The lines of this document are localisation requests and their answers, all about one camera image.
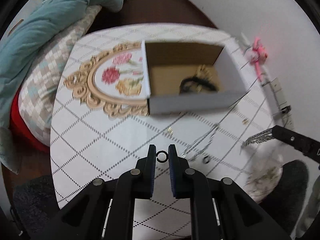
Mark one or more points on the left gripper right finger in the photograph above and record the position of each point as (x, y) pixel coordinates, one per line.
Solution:
(187, 182)

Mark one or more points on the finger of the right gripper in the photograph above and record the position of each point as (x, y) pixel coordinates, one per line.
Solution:
(306, 145)

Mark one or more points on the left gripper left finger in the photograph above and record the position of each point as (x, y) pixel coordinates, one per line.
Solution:
(136, 183)

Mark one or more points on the black charger plug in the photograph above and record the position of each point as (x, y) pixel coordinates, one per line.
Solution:
(285, 110)

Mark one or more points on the small gold earring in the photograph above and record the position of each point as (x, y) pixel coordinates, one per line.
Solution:
(170, 131)

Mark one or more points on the dark fuzzy stool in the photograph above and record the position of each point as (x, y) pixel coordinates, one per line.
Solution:
(284, 204)

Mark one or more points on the small gold stud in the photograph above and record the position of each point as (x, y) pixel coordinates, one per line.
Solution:
(245, 121)

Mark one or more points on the white power strip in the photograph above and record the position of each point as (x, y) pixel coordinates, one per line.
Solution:
(284, 120)

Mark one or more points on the pink panther plush toy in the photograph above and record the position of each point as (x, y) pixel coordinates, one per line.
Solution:
(258, 57)

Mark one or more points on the white cardboard box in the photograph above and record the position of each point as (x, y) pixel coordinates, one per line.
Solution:
(190, 76)

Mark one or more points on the red bed sheet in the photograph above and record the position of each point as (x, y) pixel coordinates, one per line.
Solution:
(21, 131)

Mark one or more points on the checkered mattress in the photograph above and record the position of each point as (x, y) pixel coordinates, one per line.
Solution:
(38, 91)

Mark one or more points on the teal quilt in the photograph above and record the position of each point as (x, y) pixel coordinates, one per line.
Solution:
(20, 49)

